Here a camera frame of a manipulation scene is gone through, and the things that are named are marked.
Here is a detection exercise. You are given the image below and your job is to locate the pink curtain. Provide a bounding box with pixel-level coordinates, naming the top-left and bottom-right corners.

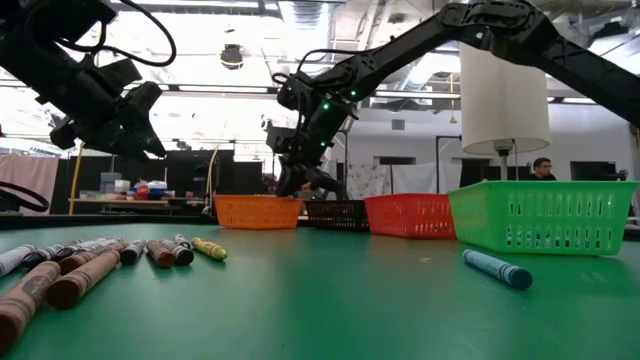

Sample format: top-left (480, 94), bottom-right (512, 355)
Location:
top-left (0, 152), bottom-right (60, 216)

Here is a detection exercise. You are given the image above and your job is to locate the black partition wall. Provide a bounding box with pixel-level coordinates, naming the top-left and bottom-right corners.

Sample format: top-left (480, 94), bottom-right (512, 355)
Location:
top-left (52, 149), bottom-right (264, 216)

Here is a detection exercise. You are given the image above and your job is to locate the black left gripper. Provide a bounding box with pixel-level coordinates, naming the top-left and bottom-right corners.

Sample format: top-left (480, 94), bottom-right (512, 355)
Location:
top-left (49, 82), bottom-right (168, 163)

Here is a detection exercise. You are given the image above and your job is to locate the ceiling light bar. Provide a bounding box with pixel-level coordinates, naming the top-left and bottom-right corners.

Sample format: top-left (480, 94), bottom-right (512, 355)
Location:
top-left (134, 83), bottom-right (461, 101)

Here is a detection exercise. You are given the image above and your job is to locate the metal lamp pole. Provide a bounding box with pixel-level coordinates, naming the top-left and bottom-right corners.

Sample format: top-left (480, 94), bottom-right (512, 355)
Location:
top-left (492, 139), bottom-right (516, 182)

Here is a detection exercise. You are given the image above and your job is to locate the wooden workbench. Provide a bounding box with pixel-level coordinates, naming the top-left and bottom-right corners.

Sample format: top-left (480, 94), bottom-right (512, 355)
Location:
top-left (69, 197), bottom-right (206, 216)

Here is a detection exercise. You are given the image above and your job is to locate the black table frame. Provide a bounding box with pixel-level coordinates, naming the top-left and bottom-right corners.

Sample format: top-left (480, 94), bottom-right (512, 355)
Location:
top-left (0, 213), bottom-right (640, 241)

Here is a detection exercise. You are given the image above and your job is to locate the brown crayon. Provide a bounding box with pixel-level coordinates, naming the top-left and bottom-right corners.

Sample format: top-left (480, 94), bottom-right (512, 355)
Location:
top-left (0, 260), bottom-right (62, 354)
top-left (58, 241), bottom-right (129, 276)
top-left (145, 239), bottom-right (176, 270)
top-left (46, 248), bottom-right (124, 310)

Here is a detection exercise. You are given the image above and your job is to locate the green plastic basket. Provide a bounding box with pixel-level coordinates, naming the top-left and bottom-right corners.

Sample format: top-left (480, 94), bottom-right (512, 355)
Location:
top-left (447, 180), bottom-right (640, 257)

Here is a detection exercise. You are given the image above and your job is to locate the black computer monitor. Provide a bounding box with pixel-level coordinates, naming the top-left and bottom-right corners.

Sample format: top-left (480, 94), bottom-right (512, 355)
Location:
top-left (569, 160), bottom-right (619, 190)

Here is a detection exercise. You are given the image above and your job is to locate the white lamp shade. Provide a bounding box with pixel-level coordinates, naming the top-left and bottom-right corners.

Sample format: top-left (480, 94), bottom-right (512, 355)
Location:
top-left (458, 42), bottom-right (550, 156)

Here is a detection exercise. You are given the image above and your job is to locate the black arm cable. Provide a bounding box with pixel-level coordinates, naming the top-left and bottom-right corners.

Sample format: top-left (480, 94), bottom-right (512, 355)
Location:
top-left (57, 0), bottom-right (178, 69)
top-left (272, 47), bottom-right (361, 101)

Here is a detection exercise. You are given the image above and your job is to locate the blue crayon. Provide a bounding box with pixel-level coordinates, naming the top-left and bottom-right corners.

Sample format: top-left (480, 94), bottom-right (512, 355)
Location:
top-left (462, 248), bottom-right (534, 291)

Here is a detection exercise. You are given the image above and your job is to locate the yellow crayon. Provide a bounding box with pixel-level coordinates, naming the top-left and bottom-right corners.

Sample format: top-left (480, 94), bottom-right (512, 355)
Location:
top-left (191, 237), bottom-right (229, 262)

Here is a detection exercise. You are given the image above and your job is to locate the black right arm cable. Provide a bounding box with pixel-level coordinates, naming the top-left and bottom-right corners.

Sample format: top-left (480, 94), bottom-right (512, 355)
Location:
top-left (272, 47), bottom-right (361, 101)

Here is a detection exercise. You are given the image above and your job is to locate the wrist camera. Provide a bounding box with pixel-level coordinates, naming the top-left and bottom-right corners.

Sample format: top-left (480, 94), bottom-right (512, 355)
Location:
top-left (97, 58), bottom-right (144, 90)
top-left (266, 124), bottom-right (301, 156)

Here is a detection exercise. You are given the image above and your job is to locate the grey storage box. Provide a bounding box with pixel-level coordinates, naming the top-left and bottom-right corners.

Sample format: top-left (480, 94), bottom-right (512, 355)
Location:
top-left (99, 172), bottom-right (124, 194)

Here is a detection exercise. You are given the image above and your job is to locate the black ceiling fixture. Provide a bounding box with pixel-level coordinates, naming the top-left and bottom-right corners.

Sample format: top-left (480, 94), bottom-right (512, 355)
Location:
top-left (219, 43), bottom-right (245, 71)

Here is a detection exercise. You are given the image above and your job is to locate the red blue supplies pile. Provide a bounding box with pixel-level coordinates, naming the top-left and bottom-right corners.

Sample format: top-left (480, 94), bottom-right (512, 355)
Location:
top-left (127, 179), bottom-right (176, 201)

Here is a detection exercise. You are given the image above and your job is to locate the red plastic basket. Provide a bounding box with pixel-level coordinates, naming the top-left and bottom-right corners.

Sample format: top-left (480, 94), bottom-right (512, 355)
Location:
top-left (363, 193), bottom-right (457, 240)

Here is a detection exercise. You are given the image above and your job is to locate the black cable loop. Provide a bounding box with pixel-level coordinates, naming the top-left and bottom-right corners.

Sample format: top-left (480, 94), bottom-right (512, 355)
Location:
top-left (0, 180), bottom-right (51, 214)

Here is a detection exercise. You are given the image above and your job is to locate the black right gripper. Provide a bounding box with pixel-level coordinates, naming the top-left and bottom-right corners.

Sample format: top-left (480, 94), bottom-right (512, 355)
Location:
top-left (276, 141), bottom-right (349, 201)

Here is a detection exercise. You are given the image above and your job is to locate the black plastic basket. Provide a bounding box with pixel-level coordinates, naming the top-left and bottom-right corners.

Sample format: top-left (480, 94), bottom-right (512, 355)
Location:
top-left (303, 199), bottom-right (371, 232)

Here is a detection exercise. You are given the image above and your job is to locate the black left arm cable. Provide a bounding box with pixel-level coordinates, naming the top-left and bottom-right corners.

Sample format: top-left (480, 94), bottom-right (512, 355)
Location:
top-left (57, 0), bottom-right (178, 69)

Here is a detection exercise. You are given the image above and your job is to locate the orange plastic basket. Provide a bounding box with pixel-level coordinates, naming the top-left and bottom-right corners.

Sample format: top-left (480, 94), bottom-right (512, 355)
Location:
top-left (213, 194), bottom-right (305, 231)

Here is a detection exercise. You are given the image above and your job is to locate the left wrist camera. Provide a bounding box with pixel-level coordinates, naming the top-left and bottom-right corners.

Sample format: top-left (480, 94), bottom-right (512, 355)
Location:
top-left (97, 58), bottom-right (144, 90)

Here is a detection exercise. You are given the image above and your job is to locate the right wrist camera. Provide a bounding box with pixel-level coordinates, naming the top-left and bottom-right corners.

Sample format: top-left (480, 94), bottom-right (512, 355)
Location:
top-left (266, 124), bottom-right (301, 156)

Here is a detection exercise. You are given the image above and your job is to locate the white board panel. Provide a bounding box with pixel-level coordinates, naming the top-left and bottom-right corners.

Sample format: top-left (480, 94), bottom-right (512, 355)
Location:
top-left (347, 162), bottom-right (437, 196)

